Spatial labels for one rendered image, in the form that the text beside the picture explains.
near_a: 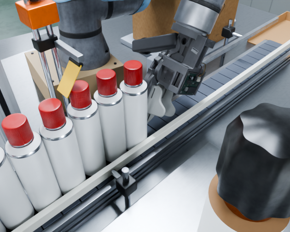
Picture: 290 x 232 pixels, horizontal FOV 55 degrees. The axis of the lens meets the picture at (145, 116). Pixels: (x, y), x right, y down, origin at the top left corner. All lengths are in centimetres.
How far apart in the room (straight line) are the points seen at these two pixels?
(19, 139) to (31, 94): 50
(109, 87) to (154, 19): 55
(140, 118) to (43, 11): 25
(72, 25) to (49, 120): 39
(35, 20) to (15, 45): 76
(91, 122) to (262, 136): 30
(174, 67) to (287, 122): 30
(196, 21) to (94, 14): 32
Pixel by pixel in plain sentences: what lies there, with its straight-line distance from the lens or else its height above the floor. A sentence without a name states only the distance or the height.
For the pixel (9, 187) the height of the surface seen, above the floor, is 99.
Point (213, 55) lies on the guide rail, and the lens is 79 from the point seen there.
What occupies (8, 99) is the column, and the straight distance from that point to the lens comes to 55.
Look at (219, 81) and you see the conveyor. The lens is 83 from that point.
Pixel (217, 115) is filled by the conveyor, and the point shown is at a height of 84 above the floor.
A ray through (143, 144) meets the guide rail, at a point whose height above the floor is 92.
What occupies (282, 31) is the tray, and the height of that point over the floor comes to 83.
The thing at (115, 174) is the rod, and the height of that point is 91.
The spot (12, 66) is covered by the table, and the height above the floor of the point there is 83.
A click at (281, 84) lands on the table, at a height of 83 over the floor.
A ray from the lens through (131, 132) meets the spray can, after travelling 56.
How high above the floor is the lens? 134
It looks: 42 degrees down
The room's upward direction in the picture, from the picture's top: straight up
